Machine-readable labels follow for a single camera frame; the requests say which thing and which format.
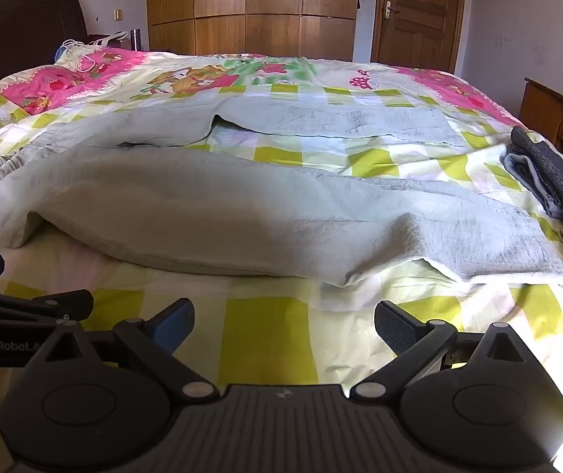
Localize checkered cartoon print bedsheet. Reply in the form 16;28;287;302
0;47;563;473

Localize folded dark grey towels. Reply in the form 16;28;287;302
510;125;563;218

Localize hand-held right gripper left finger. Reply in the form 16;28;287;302
29;298;220;402

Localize wooden side cabinet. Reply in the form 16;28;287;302
518;77;563;178

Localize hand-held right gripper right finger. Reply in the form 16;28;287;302
349;300;541;402

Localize light grey pants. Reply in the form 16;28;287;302
0;95;563;289

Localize wooden door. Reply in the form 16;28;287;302
371;0;468;74

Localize white cable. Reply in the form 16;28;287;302
61;38;129;73

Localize wooden wardrobe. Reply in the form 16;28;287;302
144;0;361;61

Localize dark brown headboard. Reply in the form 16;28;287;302
0;0;89;97

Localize folded blue grey garment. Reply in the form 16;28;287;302
500;150;563;231

